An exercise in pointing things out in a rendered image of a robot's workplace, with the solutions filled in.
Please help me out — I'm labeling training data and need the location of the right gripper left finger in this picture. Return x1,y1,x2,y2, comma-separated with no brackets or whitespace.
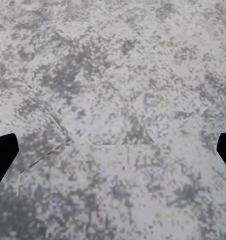
0,133,19,182

